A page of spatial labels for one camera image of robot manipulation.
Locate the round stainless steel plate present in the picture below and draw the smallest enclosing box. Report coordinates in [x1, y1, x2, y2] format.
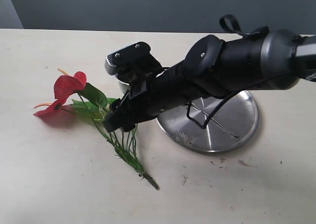
[158, 91, 259, 153]

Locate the white scalloped flower pot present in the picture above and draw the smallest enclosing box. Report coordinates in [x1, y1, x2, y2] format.
[117, 78, 130, 95]

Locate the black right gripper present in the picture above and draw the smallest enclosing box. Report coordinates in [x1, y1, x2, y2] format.
[103, 55, 198, 132]

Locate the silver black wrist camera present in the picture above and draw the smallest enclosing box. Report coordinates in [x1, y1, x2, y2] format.
[105, 41, 151, 75]

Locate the red artificial anthurium flower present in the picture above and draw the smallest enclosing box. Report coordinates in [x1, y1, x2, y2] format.
[34, 69, 159, 190]

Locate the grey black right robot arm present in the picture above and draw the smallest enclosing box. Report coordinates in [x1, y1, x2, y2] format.
[103, 28, 316, 132]

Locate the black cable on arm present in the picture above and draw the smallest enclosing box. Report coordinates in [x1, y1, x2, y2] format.
[185, 13, 297, 130]

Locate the silver metal spoon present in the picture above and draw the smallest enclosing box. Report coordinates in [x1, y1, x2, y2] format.
[192, 104, 239, 138]

